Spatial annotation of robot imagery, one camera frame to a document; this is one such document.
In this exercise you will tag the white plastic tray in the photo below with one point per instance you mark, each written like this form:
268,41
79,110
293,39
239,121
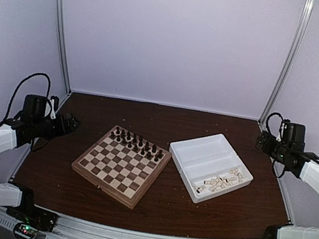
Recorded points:
206,157

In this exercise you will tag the wooden chess board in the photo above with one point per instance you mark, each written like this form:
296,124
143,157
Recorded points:
119,171

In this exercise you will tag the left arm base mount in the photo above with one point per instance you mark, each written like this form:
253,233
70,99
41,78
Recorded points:
31,214

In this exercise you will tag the dark pawn five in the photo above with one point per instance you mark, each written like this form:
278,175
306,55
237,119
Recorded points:
135,148

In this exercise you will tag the right aluminium frame post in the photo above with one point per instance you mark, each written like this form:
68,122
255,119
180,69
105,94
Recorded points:
294,48

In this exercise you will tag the dark queen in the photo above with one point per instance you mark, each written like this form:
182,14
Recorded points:
134,140

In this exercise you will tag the dark rook right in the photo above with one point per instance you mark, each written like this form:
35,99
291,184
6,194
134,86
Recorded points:
160,154

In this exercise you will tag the dark bishop right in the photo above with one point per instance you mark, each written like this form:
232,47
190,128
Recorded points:
147,146

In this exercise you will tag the pile of white chess pieces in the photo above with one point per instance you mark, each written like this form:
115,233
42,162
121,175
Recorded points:
220,182

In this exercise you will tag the dark king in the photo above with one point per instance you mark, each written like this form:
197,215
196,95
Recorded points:
141,141

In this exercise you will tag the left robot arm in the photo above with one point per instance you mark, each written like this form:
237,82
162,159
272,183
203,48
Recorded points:
37,119

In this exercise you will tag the dark knight right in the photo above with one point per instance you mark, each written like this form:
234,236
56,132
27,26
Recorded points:
154,149

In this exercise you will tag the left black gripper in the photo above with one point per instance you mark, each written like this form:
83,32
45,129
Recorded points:
62,129

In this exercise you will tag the dark pawn one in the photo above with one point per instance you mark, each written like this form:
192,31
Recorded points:
112,135

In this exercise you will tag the dark pawn three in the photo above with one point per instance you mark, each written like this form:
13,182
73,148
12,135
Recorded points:
124,142

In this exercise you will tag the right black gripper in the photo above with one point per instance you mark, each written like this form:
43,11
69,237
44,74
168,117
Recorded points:
266,148

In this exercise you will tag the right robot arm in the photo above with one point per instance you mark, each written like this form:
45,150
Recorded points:
287,148

